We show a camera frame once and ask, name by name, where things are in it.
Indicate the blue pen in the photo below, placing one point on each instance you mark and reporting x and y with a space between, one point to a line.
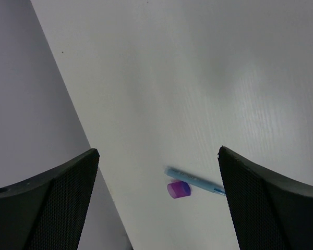
195 181

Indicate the purple highlighter cap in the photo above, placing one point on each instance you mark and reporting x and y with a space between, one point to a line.
179 189

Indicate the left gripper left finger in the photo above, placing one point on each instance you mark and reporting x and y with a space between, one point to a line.
48 211

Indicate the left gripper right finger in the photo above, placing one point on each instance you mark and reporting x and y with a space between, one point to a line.
268 210

